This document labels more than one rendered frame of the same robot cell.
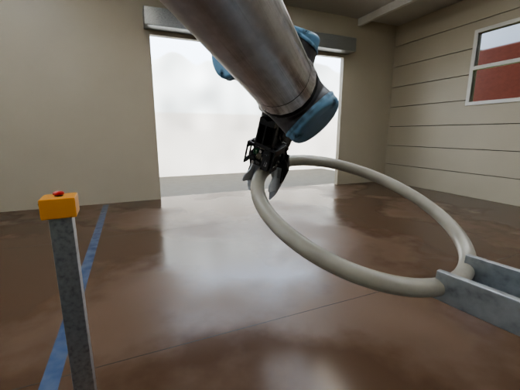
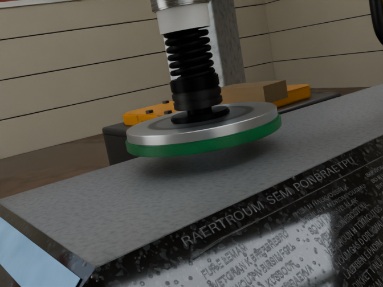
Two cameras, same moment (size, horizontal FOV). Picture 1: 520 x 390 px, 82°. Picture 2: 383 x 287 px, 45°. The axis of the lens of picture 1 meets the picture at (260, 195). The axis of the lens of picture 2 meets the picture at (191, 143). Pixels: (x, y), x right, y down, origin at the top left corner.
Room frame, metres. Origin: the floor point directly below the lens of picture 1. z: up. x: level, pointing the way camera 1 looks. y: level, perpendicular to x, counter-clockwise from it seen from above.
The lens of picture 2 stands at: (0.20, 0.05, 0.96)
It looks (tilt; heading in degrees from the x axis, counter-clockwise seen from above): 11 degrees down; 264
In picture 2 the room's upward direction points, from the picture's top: 10 degrees counter-clockwise
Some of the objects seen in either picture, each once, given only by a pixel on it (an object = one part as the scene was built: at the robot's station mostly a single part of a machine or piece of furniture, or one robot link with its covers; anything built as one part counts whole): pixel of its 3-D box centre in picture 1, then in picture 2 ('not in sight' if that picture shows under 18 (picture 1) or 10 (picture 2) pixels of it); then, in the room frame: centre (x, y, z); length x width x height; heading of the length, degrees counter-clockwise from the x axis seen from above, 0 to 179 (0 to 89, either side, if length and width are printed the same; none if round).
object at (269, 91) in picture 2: not in sight; (248, 93); (-0.12, -1.27, 0.81); 0.20 x 0.10 x 0.05; 124
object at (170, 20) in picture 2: not in sight; (183, 17); (0.12, -0.60, 1.00); 0.07 x 0.07 x 0.04
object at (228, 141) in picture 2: not in sight; (201, 123); (0.12, -0.60, 0.85); 0.22 x 0.22 x 0.04
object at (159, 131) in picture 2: not in sight; (201, 121); (0.12, -0.60, 0.86); 0.21 x 0.21 x 0.01
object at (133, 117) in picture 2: not in sight; (213, 103); (-0.06, -1.52, 0.76); 0.49 x 0.49 x 0.05; 26
